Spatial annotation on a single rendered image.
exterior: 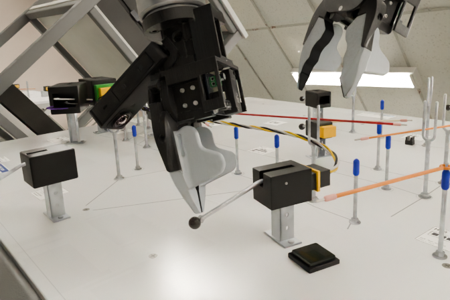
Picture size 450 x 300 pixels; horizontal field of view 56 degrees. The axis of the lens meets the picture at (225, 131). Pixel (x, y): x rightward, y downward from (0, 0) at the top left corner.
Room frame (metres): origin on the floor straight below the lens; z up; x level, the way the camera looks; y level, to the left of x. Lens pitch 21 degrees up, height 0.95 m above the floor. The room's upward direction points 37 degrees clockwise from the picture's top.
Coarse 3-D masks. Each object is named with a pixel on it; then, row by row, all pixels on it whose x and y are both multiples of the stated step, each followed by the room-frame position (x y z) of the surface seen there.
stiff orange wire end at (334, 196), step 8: (440, 168) 0.37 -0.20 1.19; (448, 168) 0.37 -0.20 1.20; (408, 176) 0.36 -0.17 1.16; (416, 176) 0.36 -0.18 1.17; (376, 184) 0.35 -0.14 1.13; (384, 184) 0.36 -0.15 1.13; (344, 192) 0.35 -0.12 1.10; (352, 192) 0.35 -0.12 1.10; (320, 200) 0.34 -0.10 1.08; (328, 200) 0.34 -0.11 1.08
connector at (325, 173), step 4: (312, 164) 0.49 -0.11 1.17; (316, 168) 0.48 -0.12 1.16; (320, 168) 0.48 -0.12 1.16; (324, 168) 0.47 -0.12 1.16; (312, 172) 0.47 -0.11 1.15; (320, 172) 0.46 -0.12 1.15; (324, 172) 0.47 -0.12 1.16; (328, 172) 0.47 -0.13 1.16; (312, 176) 0.46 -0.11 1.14; (320, 176) 0.47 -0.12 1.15; (324, 176) 0.47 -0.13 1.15; (328, 176) 0.47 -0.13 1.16; (312, 180) 0.47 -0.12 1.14; (320, 180) 0.47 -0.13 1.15; (324, 180) 0.47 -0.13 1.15; (328, 180) 0.47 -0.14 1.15; (312, 184) 0.47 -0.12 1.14; (320, 184) 0.47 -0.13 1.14; (324, 184) 0.47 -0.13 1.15; (328, 184) 0.48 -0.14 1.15; (312, 188) 0.47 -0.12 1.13
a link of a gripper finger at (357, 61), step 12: (360, 24) 0.37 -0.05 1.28; (348, 36) 0.39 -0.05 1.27; (360, 36) 0.37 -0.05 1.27; (348, 48) 0.39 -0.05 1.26; (360, 48) 0.37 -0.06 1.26; (372, 48) 0.39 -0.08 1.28; (348, 60) 0.39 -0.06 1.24; (360, 60) 0.38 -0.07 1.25; (372, 60) 0.39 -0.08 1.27; (384, 60) 0.39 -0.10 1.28; (348, 72) 0.39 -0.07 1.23; (360, 72) 0.38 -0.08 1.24; (372, 72) 0.39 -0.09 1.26; (384, 72) 0.40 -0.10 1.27; (348, 84) 0.39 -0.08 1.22; (348, 96) 0.40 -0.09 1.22
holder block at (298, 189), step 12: (252, 168) 0.48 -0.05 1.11; (264, 168) 0.47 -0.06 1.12; (276, 168) 0.47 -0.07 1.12; (288, 168) 0.46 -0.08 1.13; (300, 168) 0.46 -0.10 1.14; (264, 180) 0.46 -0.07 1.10; (276, 180) 0.45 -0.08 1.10; (288, 180) 0.45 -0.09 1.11; (300, 180) 0.45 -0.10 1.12; (264, 192) 0.47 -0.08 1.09; (276, 192) 0.45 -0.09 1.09; (288, 192) 0.46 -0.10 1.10; (300, 192) 0.46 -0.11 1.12; (264, 204) 0.47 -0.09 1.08; (276, 204) 0.46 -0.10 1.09; (288, 204) 0.46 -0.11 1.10
